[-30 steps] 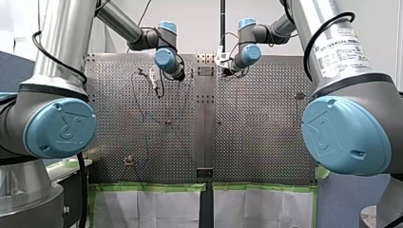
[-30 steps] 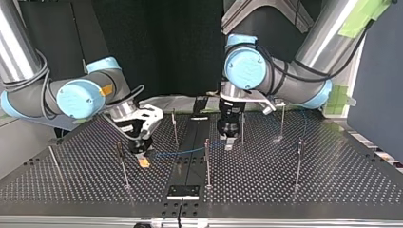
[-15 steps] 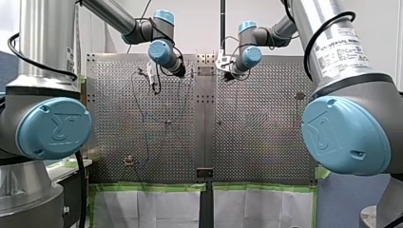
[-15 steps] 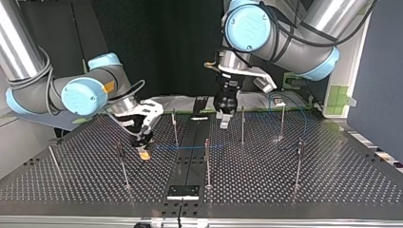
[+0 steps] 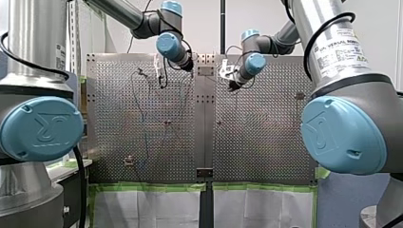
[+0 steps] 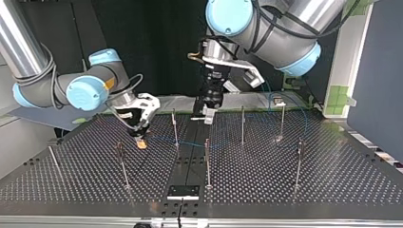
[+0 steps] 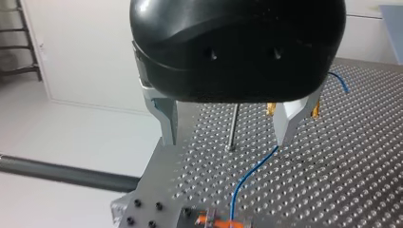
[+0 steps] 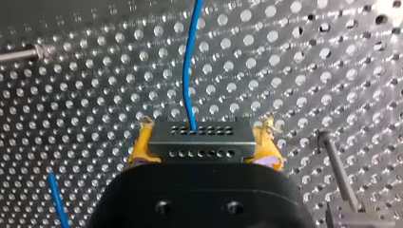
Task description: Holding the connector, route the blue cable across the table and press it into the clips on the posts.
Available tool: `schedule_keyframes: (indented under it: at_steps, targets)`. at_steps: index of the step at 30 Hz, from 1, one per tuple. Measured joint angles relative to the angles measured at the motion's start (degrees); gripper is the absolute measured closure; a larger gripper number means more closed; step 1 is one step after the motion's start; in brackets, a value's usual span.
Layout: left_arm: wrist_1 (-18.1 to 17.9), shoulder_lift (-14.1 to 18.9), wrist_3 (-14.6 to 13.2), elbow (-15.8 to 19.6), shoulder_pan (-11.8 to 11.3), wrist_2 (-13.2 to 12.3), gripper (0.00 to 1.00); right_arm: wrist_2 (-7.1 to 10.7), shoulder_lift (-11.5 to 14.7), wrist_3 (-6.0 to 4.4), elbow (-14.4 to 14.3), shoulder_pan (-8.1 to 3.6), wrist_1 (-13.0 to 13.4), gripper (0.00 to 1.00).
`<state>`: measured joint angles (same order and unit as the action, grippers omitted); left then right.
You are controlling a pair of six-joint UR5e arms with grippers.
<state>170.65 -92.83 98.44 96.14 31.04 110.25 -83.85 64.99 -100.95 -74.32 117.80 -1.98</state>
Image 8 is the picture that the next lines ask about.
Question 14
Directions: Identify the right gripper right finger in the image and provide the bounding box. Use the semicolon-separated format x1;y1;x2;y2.
244;112;285;172

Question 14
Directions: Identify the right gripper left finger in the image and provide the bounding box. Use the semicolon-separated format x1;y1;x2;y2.
126;116;163;169

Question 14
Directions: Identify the blue cable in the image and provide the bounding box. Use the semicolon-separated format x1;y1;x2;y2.
47;0;258;228

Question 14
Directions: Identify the metal post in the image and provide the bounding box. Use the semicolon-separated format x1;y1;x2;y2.
317;130;397;228
0;43;56;64

